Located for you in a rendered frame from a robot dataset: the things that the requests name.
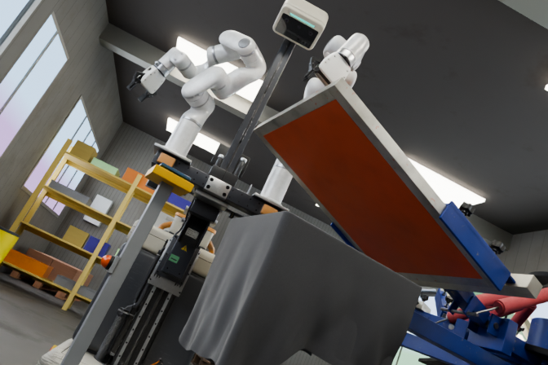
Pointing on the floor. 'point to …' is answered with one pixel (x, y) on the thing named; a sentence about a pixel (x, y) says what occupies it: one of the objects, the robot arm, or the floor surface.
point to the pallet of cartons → (52, 272)
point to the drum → (6, 242)
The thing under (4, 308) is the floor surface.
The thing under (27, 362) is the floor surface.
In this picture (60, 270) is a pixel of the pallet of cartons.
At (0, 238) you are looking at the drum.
